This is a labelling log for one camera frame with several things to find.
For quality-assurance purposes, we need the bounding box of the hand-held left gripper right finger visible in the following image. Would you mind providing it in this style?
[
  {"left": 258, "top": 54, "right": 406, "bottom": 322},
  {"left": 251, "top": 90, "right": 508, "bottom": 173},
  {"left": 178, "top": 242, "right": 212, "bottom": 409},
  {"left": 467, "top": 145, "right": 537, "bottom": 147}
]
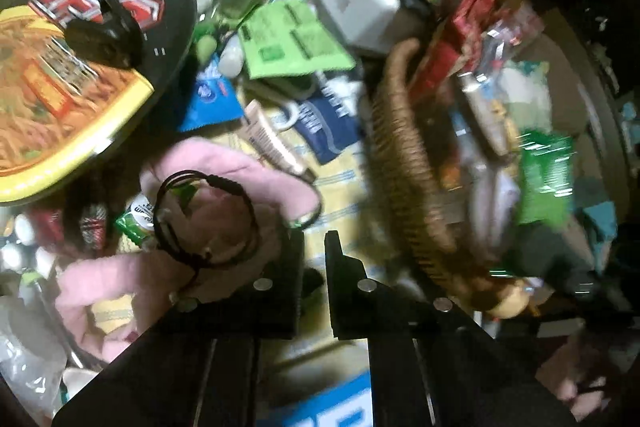
[{"left": 325, "top": 231, "right": 576, "bottom": 427}]

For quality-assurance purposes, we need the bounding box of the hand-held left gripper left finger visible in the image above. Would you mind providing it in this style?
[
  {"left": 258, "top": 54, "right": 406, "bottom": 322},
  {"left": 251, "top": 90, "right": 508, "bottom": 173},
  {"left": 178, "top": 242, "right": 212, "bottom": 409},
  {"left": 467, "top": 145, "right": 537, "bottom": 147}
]
[{"left": 52, "top": 224, "right": 307, "bottom": 427}]

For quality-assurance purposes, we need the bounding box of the pink cloth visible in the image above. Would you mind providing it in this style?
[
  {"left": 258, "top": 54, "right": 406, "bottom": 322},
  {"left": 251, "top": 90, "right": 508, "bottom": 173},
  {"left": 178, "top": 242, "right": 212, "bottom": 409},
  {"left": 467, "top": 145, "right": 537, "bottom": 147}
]
[{"left": 55, "top": 137, "right": 323, "bottom": 363}]

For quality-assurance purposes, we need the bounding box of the black cord bracelet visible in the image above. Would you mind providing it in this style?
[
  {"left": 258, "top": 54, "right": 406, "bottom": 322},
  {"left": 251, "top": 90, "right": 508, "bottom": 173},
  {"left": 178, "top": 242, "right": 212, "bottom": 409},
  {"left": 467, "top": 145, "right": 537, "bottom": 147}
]
[{"left": 152, "top": 169, "right": 261, "bottom": 270}]

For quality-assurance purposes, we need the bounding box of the instant noodle bowl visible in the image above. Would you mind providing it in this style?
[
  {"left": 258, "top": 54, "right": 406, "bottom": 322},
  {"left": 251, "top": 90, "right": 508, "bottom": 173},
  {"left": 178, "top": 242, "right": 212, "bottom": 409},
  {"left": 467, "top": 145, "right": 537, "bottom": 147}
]
[{"left": 0, "top": 0, "right": 198, "bottom": 202}]

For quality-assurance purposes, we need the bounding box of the person's right hand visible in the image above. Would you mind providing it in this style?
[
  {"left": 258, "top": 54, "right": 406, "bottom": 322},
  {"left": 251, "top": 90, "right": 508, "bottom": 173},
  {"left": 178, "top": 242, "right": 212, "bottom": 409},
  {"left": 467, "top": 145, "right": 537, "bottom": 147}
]
[{"left": 537, "top": 332, "right": 613, "bottom": 425}]

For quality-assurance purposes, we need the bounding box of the yellow plush toy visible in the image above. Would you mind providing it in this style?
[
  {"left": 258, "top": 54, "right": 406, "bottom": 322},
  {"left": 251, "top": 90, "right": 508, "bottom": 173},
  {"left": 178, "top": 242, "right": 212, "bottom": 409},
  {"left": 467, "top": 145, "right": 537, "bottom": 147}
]
[{"left": 480, "top": 279, "right": 531, "bottom": 320}]

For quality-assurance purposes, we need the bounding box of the green snack packet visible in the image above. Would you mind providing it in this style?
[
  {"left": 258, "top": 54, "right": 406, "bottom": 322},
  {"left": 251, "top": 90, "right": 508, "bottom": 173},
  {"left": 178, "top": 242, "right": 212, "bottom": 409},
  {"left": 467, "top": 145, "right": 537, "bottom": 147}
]
[{"left": 515, "top": 129, "right": 576, "bottom": 228}]

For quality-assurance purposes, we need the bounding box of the blue printed box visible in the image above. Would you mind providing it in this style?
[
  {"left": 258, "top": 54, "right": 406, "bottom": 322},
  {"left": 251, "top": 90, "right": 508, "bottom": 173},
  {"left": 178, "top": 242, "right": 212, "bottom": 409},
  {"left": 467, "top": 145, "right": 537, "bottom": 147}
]
[{"left": 270, "top": 372, "right": 375, "bottom": 427}]

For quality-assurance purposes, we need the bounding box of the wicker basket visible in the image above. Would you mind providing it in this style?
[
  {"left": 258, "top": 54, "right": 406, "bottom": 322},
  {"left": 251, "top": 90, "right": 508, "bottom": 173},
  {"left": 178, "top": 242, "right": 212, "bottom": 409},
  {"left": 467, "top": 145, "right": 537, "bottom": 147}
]
[{"left": 367, "top": 38, "right": 531, "bottom": 313}]

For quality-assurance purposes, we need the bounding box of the cream tube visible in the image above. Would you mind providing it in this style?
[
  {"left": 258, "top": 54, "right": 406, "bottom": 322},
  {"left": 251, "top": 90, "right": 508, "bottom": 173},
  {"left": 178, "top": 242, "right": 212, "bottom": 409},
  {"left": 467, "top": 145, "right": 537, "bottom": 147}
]
[{"left": 243, "top": 99, "right": 317, "bottom": 182}]

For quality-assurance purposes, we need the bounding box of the navy pouch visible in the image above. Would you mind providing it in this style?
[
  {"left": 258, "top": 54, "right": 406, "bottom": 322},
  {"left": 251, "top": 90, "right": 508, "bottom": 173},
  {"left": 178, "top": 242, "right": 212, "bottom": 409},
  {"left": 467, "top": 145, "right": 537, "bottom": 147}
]
[{"left": 290, "top": 99, "right": 363, "bottom": 165}]

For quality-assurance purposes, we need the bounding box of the red plaid cloth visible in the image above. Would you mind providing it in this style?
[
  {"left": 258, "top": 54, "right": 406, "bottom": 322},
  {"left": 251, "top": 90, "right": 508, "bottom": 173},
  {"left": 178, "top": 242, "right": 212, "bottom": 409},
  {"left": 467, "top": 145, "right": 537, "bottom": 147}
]
[{"left": 75, "top": 202, "right": 109, "bottom": 249}]

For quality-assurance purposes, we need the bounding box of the blue packet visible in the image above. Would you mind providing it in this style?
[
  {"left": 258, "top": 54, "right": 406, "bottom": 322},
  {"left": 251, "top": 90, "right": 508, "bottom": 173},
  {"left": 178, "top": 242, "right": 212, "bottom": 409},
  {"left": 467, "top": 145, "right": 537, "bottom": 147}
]
[{"left": 177, "top": 57, "right": 246, "bottom": 132}]

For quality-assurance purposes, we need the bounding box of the red snack packet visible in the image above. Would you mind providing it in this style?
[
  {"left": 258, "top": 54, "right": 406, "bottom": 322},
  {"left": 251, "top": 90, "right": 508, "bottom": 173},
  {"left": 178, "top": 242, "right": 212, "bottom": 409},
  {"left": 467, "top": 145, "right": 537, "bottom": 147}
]
[{"left": 420, "top": 0, "right": 506, "bottom": 92}]

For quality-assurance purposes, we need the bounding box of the green card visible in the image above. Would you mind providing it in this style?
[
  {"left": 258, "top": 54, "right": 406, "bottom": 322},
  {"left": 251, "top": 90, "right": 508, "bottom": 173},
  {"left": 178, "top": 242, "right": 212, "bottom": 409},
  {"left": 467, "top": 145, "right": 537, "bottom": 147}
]
[{"left": 236, "top": 0, "right": 357, "bottom": 80}]

